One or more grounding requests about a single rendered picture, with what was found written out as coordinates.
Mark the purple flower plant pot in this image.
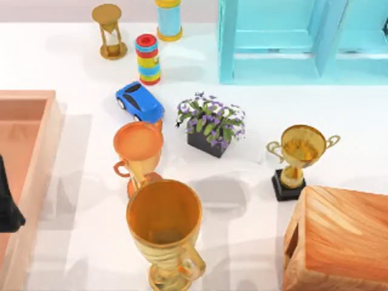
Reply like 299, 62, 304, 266
175, 91, 247, 159

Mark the orange trophy cup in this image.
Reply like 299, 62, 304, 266
113, 120, 165, 199

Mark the blue toy car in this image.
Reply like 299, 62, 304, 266
115, 81, 166, 123

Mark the large golden trophy cup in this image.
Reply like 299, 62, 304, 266
125, 179, 207, 291

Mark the stack of coloured rings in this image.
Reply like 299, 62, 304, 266
135, 33, 162, 86

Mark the gold trophy with black base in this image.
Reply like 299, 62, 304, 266
266, 124, 341, 202

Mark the light blue rack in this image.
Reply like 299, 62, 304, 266
217, 0, 388, 85

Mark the blue and yellow cylinder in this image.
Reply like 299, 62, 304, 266
155, 0, 184, 42

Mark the golden hourglass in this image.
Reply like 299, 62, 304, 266
92, 3, 129, 61

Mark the salmon shallow box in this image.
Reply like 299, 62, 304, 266
0, 90, 65, 291

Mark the wooden box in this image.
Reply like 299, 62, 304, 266
282, 185, 388, 291

